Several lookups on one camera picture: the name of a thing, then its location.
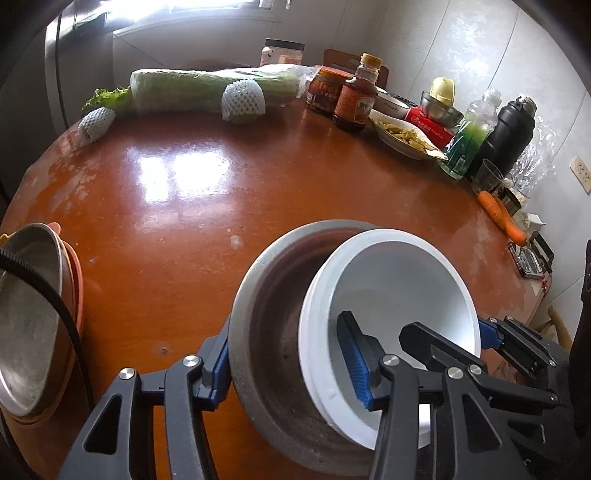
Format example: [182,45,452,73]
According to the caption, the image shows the clear plastic cup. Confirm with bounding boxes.
[471,158,506,195]

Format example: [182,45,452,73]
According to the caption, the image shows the green liquid plastic bottle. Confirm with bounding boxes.
[438,88,502,180]

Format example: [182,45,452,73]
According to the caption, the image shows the white ceramic bowl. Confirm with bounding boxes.
[372,90,416,121]

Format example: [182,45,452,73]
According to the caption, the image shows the red tissue box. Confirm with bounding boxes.
[404,105,455,151]

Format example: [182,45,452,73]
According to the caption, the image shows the white dish with food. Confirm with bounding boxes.
[368,108,448,161]

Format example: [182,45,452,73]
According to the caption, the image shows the yellow plastic cup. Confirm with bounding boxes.
[429,77,457,106]

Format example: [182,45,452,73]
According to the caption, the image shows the wrapped celery bundle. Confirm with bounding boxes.
[129,65,317,114]

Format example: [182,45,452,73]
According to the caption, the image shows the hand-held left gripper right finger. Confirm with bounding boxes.
[336,311,522,480]

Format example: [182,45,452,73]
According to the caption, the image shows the light wooden chair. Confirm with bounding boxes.
[531,305,578,352]

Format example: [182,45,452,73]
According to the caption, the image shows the black-lidded plastic jar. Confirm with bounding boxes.
[259,38,305,70]

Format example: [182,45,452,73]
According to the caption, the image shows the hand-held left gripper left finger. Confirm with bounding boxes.
[55,314,232,480]

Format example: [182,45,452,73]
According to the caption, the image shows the orange-capped sauce bottle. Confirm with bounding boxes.
[332,53,384,134]

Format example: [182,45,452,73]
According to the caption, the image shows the round steel plate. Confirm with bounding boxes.
[0,222,70,418]

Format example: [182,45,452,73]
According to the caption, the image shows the black cable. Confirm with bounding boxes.
[0,249,95,407]

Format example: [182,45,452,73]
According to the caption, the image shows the window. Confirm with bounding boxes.
[106,0,296,14]

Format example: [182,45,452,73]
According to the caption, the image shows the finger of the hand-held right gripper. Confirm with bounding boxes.
[398,322,561,411]
[478,316,568,370]

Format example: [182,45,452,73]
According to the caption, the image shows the red instant noodle cup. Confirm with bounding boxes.
[298,228,483,450]

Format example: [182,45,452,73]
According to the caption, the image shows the large foam-netted fruit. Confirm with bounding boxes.
[221,78,267,125]

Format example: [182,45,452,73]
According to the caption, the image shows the large steel bowl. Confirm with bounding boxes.
[228,219,384,464]

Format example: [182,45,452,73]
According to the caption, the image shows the black thermos flask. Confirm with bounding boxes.
[468,95,537,183]

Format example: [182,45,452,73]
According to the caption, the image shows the small foam-netted fruit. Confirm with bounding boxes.
[78,107,116,146]

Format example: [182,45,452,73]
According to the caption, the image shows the dark refrigerator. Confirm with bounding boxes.
[44,0,121,134]

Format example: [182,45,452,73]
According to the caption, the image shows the brown slotted-back chair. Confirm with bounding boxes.
[322,48,389,88]

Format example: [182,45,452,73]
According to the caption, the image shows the green lettuce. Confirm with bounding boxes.
[82,85,134,116]

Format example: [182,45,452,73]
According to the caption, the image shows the small steel cup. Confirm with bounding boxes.
[499,187,522,217]

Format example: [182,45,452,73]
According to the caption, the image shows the red sauce jar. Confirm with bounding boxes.
[305,67,354,114]

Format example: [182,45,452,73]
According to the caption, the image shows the steel bowl holding yellow cup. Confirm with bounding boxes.
[419,90,465,130]

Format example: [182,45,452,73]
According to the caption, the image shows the black metal frame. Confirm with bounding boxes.
[526,231,555,278]

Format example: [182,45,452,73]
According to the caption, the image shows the clear plastic bag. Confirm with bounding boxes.
[505,122,557,199]

